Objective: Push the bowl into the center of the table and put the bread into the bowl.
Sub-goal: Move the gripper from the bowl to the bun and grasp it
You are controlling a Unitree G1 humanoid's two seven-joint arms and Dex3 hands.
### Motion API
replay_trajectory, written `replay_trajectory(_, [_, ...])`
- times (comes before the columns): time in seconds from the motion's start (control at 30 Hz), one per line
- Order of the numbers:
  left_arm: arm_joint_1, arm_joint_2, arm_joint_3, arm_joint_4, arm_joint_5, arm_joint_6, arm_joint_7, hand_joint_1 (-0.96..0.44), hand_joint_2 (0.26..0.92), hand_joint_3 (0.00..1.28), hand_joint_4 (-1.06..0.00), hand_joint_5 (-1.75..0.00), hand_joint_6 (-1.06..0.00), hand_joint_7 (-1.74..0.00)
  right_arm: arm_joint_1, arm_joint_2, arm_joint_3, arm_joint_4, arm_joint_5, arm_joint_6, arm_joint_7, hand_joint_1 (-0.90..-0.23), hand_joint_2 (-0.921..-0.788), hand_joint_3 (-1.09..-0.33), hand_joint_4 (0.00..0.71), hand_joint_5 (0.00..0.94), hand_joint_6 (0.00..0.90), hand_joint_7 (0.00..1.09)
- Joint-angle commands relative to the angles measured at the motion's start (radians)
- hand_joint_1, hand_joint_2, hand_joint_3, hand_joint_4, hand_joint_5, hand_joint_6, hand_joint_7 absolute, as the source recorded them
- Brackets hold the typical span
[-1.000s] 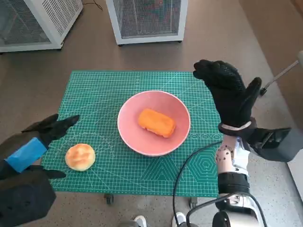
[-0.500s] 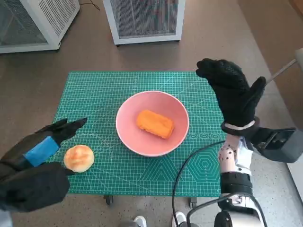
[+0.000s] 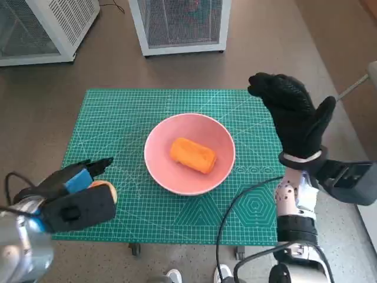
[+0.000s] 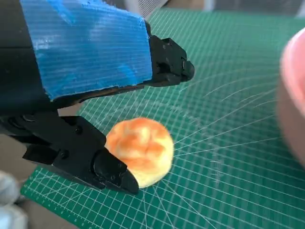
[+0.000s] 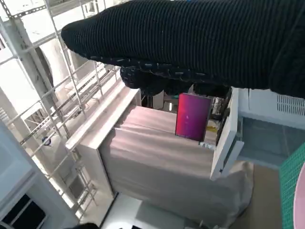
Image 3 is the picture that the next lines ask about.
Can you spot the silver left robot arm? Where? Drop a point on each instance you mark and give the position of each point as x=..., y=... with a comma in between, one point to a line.
x=26, y=253

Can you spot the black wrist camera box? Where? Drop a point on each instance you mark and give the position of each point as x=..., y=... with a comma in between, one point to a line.
x=82, y=209
x=350, y=182

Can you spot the white cabinet with vent side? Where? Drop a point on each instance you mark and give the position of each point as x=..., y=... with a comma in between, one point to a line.
x=67, y=23

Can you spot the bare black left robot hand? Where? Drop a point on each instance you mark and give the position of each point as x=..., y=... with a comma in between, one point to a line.
x=59, y=179

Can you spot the pink bowl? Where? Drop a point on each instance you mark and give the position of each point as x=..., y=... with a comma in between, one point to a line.
x=224, y=141

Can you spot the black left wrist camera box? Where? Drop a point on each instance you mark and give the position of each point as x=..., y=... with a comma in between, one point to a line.
x=82, y=209

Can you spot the green cutting mat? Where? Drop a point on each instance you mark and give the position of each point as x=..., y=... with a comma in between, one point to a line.
x=147, y=218

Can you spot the round toy bread bun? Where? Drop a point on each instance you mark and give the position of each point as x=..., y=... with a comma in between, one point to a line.
x=113, y=191

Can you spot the grey chair with metal leg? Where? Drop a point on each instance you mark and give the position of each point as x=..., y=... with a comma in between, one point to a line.
x=353, y=87

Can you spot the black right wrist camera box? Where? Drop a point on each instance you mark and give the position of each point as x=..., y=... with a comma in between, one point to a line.
x=350, y=182

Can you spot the black table caster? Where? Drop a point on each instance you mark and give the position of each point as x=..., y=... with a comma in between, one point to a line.
x=240, y=253
x=135, y=249

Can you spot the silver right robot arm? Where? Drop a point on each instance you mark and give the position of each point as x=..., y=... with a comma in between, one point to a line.
x=291, y=200

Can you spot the person's white shoe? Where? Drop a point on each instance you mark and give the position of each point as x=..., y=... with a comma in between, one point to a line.
x=223, y=274
x=174, y=275

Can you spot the white mesh front cabinet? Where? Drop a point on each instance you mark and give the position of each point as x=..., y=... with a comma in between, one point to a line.
x=182, y=23

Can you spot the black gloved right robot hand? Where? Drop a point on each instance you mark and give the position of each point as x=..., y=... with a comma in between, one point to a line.
x=294, y=118

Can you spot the white board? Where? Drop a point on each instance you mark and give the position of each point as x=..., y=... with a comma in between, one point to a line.
x=369, y=224

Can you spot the oblong orange toy bread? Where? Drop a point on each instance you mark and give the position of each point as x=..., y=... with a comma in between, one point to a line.
x=193, y=154

